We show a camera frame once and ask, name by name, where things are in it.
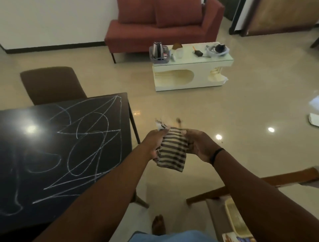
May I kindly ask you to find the wooden framed panel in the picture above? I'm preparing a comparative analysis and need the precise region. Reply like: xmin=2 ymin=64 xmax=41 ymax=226
xmin=240 ymin=0 xmax=319 ymax=37

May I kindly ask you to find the wooden armchair with grey seat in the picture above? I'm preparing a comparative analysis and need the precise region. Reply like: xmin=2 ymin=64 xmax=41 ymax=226
xmin=185 ymin=167 xmax=319 ymax=242

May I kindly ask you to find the red sofa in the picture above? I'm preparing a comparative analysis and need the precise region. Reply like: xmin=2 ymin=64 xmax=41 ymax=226
xmin=104 ymin=0 xmax=225 ymax=64

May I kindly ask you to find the tan moulded chair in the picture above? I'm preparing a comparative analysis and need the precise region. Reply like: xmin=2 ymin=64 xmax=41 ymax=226
xmin=20 ymin=66 xmax=88 ymax=106

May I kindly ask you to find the person's left forearm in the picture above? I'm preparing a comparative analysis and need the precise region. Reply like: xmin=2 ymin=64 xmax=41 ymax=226
xmin=32 ymin=149 xmax=160 ymax=242

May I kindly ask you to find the grey plastic basket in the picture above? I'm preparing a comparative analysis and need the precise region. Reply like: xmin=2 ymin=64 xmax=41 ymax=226
xmin=149 ymin=46 xmax=171 ymax=65

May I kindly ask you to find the black power adapter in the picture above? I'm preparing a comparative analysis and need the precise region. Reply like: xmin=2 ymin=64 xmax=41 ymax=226
xmin=192 ymin=46 xmax=211 ymax=58

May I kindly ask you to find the floral printed paper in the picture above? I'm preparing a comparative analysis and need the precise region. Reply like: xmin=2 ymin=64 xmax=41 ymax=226
xmin=222 ymin=232 xmax=257 ymax=242

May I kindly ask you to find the white cable bundle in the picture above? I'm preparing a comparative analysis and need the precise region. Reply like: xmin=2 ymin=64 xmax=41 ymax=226
xmin=205 ymin=43 xmax=230 ymax=57

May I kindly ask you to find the person's right hand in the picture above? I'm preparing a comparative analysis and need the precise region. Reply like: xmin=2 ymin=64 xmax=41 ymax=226
xmin=180 ymin=128 xmax=224 ymax=165

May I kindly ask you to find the black wristband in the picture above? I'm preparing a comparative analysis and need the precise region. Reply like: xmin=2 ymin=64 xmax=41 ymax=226
xmin=210 ymin=148 xmax=225 ymax=166

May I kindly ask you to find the black chalk-marked table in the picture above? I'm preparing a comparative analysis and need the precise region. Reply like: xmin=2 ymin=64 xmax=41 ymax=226
xmin=0 ymin=92 xmax=150 ymax=237

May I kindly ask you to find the striped fringed cloth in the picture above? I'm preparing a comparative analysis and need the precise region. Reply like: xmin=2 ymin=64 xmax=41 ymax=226
xmin=153 ymin=117 xmax=189 ymax=173

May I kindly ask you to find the person's left hand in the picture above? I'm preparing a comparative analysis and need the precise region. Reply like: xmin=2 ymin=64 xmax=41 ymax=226
xmin=139 ymin=127 xmax=171 ymax=161

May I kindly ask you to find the steel electric kettle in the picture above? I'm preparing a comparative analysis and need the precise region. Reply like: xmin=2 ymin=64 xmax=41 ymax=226
xmin=152 ymin=42 xmax=165 ymax=60

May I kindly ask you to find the person's blue shirt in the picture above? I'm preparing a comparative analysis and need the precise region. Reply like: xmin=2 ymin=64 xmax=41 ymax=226
xmin=128 ymin=230 xmax=218 ymax=242

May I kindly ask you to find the red sofa cushion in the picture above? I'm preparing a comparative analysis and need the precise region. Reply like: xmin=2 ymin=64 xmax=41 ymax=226
xmin=153 ymin=0 xmax=203 ymax=28
xmin=117 ymin=0 xmax=156 ymax=24

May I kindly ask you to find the white plastic cup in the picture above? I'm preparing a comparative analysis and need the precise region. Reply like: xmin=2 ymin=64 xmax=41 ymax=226
xmin=170 ymin=48 xmax=184 ymax=60

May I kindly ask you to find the person's right forearm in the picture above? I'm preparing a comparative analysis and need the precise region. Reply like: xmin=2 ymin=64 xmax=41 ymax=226
xmin=212 ymin=149 xmax=319 ymax=242

